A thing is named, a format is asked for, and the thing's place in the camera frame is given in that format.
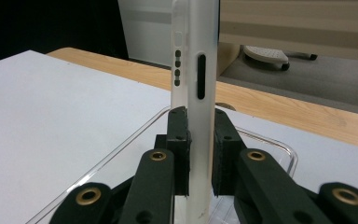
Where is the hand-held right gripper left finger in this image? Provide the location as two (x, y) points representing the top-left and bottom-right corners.
(153, 105), (192, 197)

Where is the grey chair base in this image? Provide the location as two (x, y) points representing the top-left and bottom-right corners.
(241, 45), (319, 72)

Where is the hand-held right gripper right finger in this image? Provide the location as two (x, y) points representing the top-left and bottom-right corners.
(211, 107), (247, 198)

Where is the clear acrylic tray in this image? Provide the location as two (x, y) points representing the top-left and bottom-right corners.
(25, 105), (299, 224)

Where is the wooden office desk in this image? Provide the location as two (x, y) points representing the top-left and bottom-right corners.
(216, 0), (358, 77)

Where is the black curtain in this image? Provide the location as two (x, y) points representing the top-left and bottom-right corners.
(0, 0), (131, 67)

